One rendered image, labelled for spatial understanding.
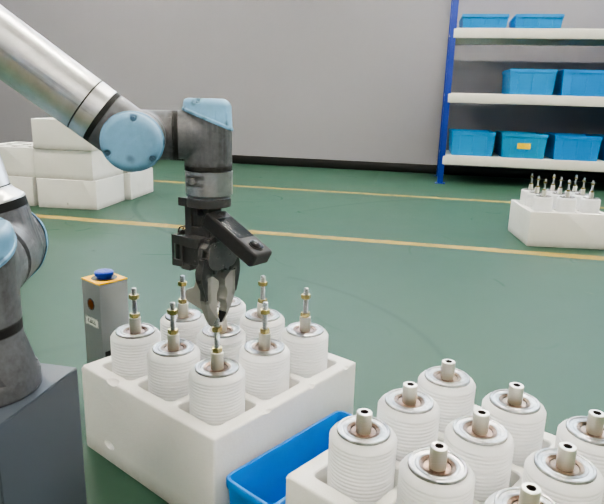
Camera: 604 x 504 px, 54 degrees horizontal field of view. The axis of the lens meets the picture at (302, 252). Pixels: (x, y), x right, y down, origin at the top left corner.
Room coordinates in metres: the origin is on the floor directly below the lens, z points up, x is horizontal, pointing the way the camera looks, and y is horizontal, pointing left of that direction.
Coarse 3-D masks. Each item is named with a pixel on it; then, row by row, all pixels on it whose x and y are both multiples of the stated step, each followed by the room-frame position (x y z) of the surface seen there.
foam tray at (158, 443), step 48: (96, 384) 1.03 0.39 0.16; (144, 384) 1.01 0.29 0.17; (336, 384) 1.07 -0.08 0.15; (96, 432) 1.04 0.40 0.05; (144, 432) 0.94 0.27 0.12; (192, 432) 0.85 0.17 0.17; (240, 432) 0.87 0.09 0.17; (288, 432) 0.96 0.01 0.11; (144, 480) 0.94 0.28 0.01; (192, 480) 0.86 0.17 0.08
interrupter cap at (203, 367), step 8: (208, 360) 0.95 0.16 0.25; (224, 360) 0.95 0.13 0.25; (232, 360) 0.95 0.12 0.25; (200, 368) 0.92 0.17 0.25; (208, 368) 0.93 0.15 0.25; (224, 368) 0.93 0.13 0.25; (232, 368) 0.92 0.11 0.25; (208, 376) 0.89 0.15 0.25; (216, 376) 0.89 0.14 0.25; (224, 376) 0.90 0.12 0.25
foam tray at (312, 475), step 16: (544, 432) 0.87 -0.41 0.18; (304, 464) 0.76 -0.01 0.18; (320, 464) 0.77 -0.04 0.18; (512, 464) 0.78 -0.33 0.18; (288, 480) 0.73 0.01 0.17; (304, 480) 0.73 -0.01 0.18; (320, 480) 0.76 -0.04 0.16; (512, 480) 0.76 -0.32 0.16; (288, 496) 0.73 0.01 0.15; (304, 496) 0.71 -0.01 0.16; (320, 496) 0.69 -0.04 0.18; (336, 496) 0.69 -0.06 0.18; (384, 496) 0.70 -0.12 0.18
